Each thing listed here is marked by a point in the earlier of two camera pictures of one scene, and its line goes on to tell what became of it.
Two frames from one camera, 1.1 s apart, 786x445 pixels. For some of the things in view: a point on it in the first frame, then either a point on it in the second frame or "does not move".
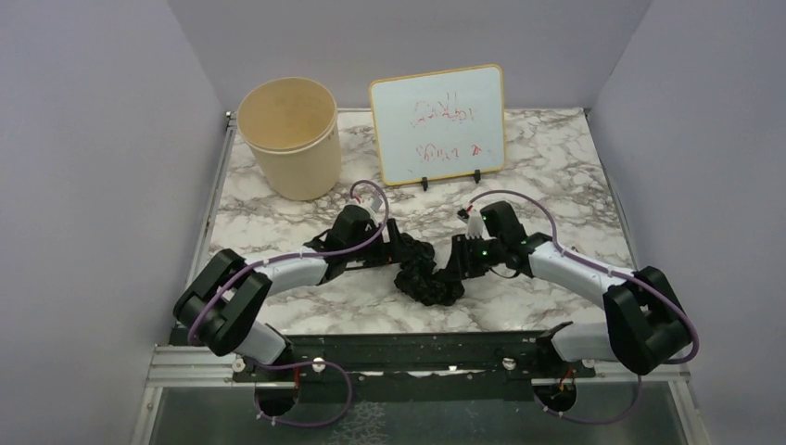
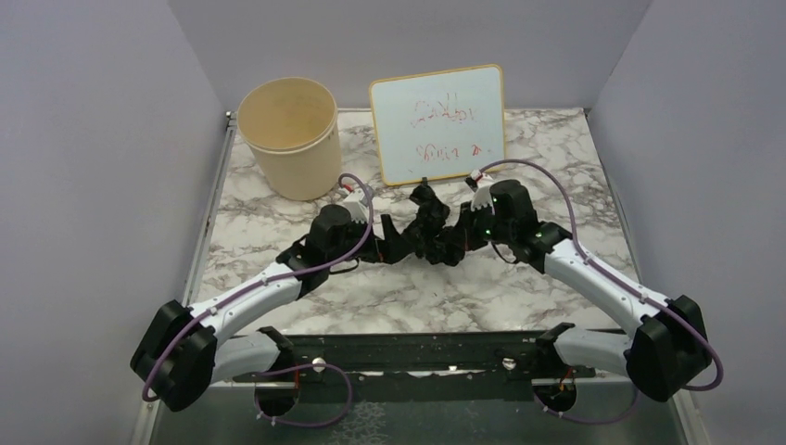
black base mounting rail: (451, 366) does not move
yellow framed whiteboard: (440, 123) does not move
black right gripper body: (475, 256) → (475, 225)
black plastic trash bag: (416, 275) → (425, 218)
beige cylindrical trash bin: (291, 125) does not move
